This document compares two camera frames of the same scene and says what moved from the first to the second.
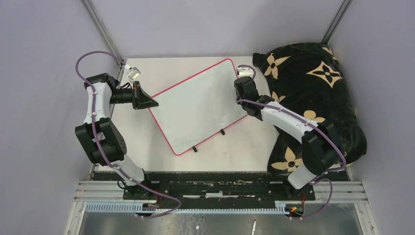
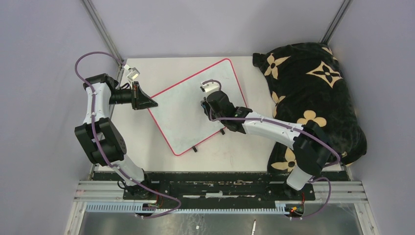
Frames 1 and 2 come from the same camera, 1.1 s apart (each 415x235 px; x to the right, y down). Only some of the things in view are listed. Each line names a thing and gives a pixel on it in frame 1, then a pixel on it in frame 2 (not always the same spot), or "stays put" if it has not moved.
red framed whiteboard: (198, 107) stays put
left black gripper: (140, 99) stays put
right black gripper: (237, 97) → (207, 110)
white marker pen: (254, 227) stays put
